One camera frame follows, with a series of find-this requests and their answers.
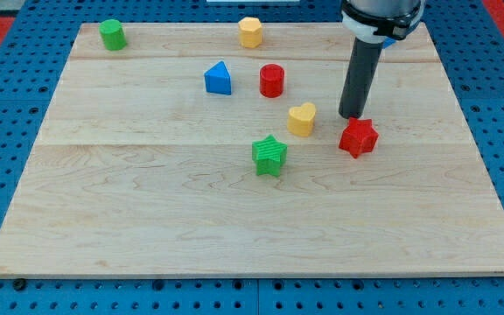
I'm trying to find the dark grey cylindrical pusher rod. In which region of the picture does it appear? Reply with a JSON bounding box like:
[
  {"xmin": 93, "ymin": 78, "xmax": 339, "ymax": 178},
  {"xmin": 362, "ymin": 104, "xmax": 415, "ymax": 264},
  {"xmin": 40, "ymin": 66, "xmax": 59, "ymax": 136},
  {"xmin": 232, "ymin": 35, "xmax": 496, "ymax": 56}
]
[{"xmin": 339, "ymin": 38, "xmax": 383, "ymax": 119}]

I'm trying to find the blue block behind rod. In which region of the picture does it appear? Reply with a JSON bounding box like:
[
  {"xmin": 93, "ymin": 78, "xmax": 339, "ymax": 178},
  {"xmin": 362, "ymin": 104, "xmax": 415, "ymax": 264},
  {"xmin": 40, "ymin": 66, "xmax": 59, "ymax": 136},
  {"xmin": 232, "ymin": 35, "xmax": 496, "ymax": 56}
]
[{"xmin": 382, "ymin": 38, "xmax": 396, "ymax": 49}]

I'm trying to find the green cylinder block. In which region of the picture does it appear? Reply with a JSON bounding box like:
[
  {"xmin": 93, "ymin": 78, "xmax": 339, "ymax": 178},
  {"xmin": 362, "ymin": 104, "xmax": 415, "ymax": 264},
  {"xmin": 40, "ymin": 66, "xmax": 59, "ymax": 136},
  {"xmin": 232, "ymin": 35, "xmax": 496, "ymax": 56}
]
[{"xmin": 98, "ymin": 19, "xmax": 127, "ymax": 51}]

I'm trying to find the light wooden board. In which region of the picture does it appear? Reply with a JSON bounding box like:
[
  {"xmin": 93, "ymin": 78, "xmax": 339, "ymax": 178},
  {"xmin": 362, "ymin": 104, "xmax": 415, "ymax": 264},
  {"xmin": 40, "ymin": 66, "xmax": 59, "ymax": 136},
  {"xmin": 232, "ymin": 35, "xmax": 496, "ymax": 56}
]
[{"xmin": 0, "ymin": 23, "xmax": 504, "ymax": 279}]

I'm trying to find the yellow hexagon block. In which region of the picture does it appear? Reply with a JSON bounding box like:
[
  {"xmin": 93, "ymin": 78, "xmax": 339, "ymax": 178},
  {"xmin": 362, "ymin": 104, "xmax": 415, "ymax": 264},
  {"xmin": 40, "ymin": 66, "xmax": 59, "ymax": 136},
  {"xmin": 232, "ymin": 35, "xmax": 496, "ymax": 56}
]
[{"xmin": 238, "ymin": 17, "xmax": 263, "ymax": 48}]

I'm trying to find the blue triangle block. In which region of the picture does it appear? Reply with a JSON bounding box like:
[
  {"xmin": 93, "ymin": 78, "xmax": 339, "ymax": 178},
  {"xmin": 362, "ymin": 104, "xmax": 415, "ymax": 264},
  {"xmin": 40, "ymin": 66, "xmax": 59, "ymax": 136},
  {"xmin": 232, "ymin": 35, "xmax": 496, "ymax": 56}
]
[{"xmin": 204, "ymin": 60, "xmax": 232, "ymax": 95}]

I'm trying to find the red cylinder block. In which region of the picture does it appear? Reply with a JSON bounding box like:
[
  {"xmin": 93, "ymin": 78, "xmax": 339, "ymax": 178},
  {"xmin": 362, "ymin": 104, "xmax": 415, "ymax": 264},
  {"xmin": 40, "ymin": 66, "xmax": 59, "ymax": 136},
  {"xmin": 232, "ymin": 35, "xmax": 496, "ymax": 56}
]
[{"xmin": 259, "ymin": 64, "xmax": 284, "ymax": 98}]

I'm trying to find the green star block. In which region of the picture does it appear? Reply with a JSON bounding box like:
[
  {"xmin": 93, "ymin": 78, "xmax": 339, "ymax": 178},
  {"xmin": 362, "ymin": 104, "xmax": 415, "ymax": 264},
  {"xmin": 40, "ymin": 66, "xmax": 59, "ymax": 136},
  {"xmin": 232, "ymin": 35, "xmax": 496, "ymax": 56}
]
[{"xmin": 252, "ymin": 135, "xmax": 288, "ymax": 177}]

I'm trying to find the red star block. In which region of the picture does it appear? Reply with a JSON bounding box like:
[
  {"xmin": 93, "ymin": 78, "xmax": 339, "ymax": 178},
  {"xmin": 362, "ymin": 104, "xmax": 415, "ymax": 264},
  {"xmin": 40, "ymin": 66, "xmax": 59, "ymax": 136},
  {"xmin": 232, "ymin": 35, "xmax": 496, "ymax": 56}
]
[{"xmin": 339, "ymin": 117, "xmax": 379, "ymax": 158}]

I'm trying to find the yellow heart block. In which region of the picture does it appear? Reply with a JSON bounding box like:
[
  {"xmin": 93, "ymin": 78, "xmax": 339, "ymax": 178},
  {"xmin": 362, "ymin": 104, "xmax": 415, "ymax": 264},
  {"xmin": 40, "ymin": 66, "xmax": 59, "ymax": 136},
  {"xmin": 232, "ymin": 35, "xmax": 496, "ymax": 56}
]
[{"xmin": 287, "ymin": 102, "xmax": 317, "ymax": 137}]

